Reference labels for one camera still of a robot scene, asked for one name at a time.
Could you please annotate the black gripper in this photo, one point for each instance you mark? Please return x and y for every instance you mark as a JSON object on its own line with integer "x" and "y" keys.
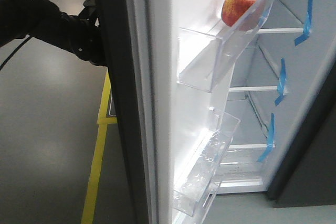
{"x": 82, "y": 36}

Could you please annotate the fridge door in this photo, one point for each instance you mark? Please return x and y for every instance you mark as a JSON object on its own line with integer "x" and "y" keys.
{"x": 161, "y": 122}

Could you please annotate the red yellow apple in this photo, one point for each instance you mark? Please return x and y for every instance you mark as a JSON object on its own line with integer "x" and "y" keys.
{"x": 232, "y": 10}

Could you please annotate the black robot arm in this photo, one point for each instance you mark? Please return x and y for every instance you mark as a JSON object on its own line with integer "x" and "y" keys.
{"x": 43, "y": 20}

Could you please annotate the middle glass fridge shelf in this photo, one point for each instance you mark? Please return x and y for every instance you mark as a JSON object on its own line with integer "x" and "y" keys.
{"x": 255, "y": 71}

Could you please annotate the glass fridge shelf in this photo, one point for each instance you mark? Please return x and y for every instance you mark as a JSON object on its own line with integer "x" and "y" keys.
{"x": 281, "y": 20}
{"x": 249, "y": 133}
{"x": 255, "y": 71}

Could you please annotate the lower glass fridge shelf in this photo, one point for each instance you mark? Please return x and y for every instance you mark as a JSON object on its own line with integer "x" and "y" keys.
{"x": 249, "y": 133}

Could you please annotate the upper glass fridge shelf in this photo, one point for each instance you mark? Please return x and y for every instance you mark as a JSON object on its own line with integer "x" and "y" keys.
{"x": 281, "y": 20}

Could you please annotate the grey fridge body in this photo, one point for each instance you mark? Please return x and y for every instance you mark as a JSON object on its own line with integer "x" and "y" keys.
{"x": 300, "y": 170}

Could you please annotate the dark blue floor sign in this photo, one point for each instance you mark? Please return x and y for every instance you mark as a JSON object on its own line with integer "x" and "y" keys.
{"x": 111, "y": 108}

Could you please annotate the yellow floor tape line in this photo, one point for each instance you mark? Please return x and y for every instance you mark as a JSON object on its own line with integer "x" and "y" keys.
{"x": 51, "y": 144}

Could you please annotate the clear upper door bin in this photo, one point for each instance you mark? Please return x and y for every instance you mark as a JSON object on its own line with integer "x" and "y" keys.
{"x": 208, "y": 48}

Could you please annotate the clear door bin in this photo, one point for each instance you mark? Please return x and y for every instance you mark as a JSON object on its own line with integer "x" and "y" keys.
{"x": 208, "y": 48}
{"x": 193, "y": 187}

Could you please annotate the clear middle door bin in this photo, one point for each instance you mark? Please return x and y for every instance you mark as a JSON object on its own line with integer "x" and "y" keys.
{"x": 193, "y": 187}

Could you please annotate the blue tape strip middle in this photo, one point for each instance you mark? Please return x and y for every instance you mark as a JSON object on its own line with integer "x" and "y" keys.
{"x": 282, "y": 83}

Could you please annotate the blue tape strip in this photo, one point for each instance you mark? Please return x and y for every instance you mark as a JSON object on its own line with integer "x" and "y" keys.
{"x": 282, "y": 83}
{"x": 306, "y": 32}
{"x": 270, "y": 140}

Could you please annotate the clear crisper drawer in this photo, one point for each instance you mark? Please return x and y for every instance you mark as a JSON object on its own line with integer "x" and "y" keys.
{"x": 241, "y": 167}

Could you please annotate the blue tape strip lower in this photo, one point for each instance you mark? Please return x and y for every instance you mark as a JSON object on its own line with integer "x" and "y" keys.
{"x": 270, "y": 140}

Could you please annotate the blue tape strip top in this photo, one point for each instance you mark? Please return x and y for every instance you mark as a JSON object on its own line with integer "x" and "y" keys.
{"x": 306, "y": 32}

